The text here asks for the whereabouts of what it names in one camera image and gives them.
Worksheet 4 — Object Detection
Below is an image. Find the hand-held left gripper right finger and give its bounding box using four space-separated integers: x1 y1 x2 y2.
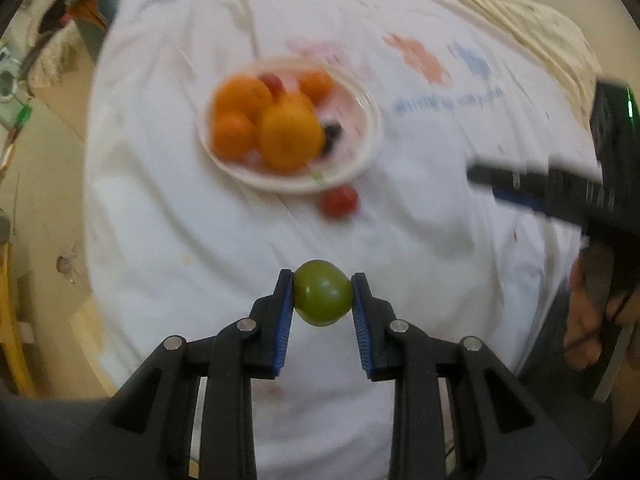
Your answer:
351 272 587 480

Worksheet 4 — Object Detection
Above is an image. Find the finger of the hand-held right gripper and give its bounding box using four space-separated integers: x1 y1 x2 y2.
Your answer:
467 159 552 215

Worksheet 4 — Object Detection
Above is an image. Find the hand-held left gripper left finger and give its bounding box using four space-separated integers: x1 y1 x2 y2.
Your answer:
75 268 294 480

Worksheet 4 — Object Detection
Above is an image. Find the green tomato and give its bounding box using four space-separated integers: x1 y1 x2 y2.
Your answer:
292 259 353 327

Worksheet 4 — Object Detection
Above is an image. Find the pink oval ceramic bowl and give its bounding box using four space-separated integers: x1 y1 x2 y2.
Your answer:
196 55 384 195

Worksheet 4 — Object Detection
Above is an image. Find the large yellow-orange orange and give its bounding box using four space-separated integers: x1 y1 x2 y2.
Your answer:
257 102 327 173

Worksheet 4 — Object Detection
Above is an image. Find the medium mandarin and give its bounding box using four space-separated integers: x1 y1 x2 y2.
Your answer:
210 111 259 162

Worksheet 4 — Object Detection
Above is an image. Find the small mandarin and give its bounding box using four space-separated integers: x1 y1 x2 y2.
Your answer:
274 91 315 110
298 70 335 107

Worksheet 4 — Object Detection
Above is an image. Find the red tomato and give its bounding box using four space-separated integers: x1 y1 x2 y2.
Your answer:
259 73 285 97

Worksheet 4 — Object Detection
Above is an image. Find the person's right hand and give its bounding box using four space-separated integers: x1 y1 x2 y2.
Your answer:
563 250 610 372

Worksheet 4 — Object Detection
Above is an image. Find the dark red round fruit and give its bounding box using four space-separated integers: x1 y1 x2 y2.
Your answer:
320 185 360 219

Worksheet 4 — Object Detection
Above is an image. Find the grey clothing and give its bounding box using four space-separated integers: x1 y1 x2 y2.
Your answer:
517 265 573 378

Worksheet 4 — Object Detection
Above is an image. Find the white printed tablecloth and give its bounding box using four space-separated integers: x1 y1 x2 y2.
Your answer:
82 0 607 480

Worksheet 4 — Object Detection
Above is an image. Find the beige woven cloth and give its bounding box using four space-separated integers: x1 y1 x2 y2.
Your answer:
395 0 607 128

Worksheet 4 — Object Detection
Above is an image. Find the dark purple fruit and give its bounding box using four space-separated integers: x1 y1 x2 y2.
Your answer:
320 121 345 154

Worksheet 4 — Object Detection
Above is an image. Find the yellow wooden furniture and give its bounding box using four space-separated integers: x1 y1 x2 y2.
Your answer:
0 242 39 398

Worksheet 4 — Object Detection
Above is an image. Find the green plastic item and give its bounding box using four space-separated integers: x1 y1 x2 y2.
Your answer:
0 47 34 133

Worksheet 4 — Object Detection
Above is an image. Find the beige fringed cloth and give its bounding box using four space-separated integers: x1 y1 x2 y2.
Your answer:
29 24 101 92

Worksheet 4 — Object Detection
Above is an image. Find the orange cloth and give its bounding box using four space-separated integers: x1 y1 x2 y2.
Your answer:
67 0 109 31

